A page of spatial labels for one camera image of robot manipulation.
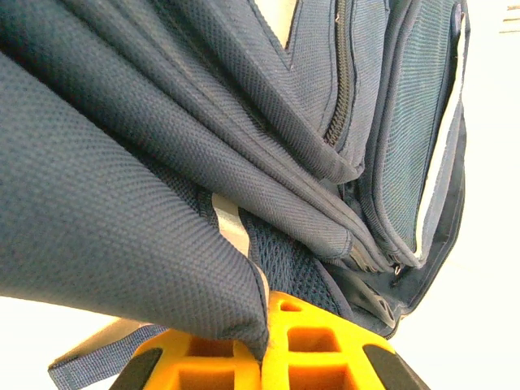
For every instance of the navy blue student backpack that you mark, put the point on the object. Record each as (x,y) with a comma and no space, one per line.
(162,142)

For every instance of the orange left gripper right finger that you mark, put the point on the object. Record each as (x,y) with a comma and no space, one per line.
(317,357)

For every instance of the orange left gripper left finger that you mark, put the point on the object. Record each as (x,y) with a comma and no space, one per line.
(203,365)

